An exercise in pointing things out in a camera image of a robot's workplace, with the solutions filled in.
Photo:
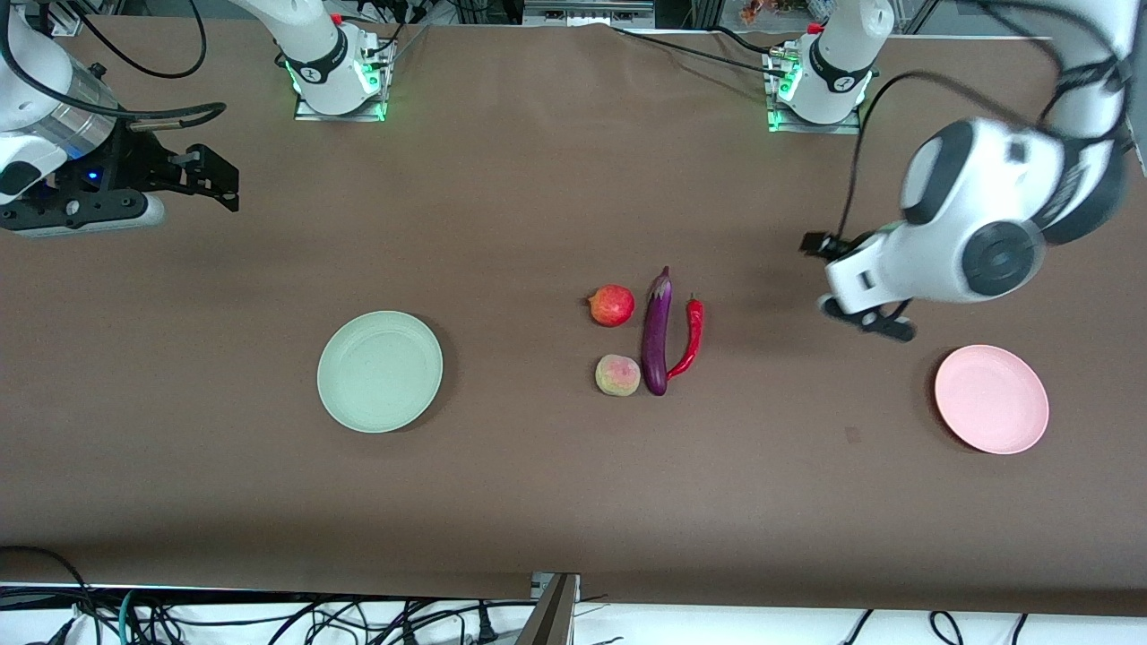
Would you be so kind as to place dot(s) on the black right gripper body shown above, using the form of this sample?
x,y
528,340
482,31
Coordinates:
x,y
136,170

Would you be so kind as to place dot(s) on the red chili pepper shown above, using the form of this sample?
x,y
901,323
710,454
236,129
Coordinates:
x,y
695,322

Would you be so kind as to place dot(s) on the purple eggplant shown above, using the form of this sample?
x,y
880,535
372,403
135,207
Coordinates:
x,y
655,340

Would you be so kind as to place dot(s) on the red pomegranate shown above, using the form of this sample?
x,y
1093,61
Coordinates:
x,y
613,306

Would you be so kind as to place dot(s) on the yellow pink peach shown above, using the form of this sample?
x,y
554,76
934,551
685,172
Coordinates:
x,y
617,375

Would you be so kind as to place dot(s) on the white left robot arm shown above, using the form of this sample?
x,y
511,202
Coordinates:
x,y
1004,260

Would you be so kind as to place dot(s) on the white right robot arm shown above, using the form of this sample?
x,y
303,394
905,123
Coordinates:
x,y
336,90

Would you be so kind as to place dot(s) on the pink round plate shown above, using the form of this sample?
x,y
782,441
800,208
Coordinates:
x,y
991,399

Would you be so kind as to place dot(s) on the pale green round plate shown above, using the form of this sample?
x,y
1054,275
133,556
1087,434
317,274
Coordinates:
x,y
380,372

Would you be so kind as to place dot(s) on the brown table mat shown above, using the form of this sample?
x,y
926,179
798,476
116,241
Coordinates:
x,y
573,224

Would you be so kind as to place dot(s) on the silver metal equipment box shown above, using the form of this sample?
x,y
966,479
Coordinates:
x,y
582,11

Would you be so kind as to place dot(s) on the black power plug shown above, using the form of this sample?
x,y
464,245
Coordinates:
x,y
485,627

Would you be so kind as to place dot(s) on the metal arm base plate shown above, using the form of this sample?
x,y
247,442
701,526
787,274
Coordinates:
x,y
314,114
842,128

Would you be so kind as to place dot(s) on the aluminium corner bracket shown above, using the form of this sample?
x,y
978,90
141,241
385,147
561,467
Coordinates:
x,y
67,25

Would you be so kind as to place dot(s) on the aluminium profile post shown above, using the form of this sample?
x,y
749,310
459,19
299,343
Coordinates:
x,y
551,614

